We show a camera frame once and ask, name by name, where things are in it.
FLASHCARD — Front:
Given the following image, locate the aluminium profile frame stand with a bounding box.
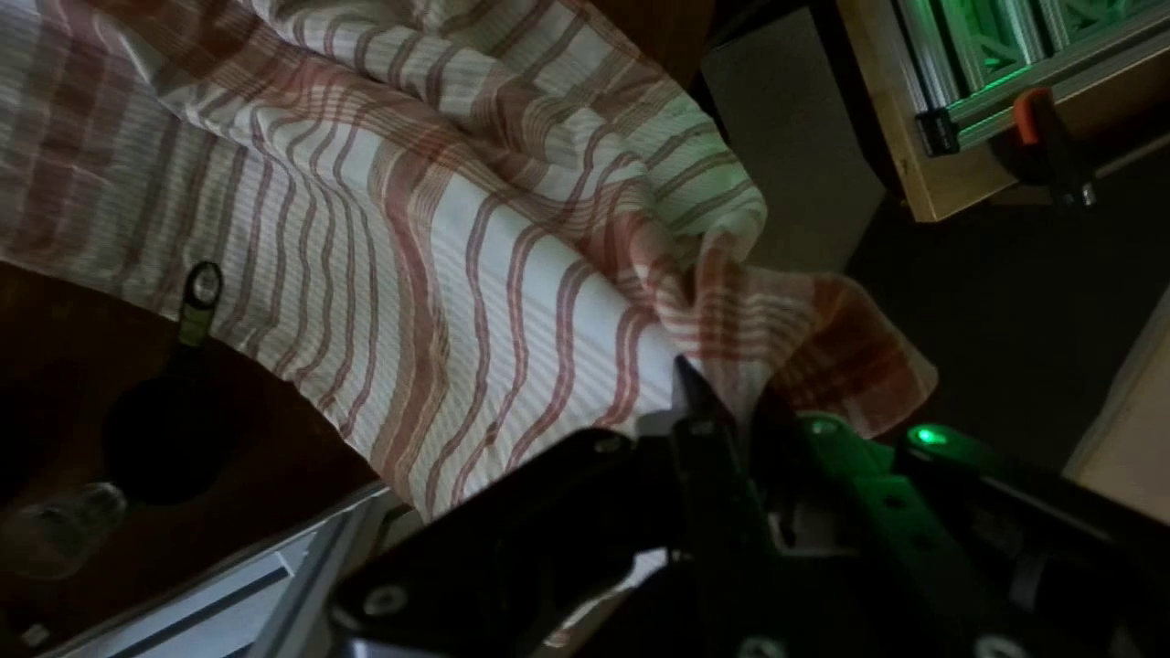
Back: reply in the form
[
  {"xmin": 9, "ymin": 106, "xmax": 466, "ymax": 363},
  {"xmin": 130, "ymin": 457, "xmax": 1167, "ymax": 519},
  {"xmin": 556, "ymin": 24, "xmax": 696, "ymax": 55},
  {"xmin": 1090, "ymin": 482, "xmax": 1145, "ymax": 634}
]
[{"xmin": 49, "ymin": 479, "xmax": 425, "ymax": 658}]

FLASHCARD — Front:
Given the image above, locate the red striped white towel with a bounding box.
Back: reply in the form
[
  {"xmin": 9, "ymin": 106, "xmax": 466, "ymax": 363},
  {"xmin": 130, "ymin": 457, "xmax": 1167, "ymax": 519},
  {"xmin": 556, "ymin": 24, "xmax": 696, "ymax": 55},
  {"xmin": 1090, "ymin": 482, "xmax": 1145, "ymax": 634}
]
[{"xmin": 0, "ymin": 0, "xmax": 944, "ymax": 527}]

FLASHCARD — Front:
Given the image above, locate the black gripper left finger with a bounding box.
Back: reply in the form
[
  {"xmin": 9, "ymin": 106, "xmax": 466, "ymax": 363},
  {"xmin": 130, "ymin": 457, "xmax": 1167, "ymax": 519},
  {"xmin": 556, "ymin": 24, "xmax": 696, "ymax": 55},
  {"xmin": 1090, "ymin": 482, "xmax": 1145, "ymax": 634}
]
[{"xmin": 331, "ymin": 355, "xmax": 788, "ymax": 658}]

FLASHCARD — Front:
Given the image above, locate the green lit aluminium frame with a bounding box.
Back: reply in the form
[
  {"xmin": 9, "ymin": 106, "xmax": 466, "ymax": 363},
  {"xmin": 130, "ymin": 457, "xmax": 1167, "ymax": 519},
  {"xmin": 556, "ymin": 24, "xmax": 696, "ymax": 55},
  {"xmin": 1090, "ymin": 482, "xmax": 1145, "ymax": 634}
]
[{"xmin": 894, "ymin": 0, "xmax": 1170, "ymax": 159}]

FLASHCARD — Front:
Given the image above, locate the orange black clamp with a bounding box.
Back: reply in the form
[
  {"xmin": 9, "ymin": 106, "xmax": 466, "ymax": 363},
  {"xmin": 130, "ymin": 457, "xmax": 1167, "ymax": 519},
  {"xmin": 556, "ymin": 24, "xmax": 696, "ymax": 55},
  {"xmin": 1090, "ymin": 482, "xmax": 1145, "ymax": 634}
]
[{"xmin": 983, "ymin": 86, "xmax": 1106, "ymax": 211}]

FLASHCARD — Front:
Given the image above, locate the small black pan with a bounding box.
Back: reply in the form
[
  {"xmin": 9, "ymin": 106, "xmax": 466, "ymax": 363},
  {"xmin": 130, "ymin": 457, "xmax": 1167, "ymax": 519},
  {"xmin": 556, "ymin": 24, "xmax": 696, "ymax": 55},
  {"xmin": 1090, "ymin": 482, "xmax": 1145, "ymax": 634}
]
[{"xmin": 99, "ymin": 257, "xmax": 250, "ymax": 511}]

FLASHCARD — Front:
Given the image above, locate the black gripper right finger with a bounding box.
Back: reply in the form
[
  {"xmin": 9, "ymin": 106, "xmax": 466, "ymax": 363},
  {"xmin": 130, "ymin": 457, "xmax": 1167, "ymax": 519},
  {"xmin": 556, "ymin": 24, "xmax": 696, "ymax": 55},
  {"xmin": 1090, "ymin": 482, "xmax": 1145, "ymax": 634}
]
[{"xmin": 745, "ymin": 383, "xmax": 1170, "ymax": 658}]

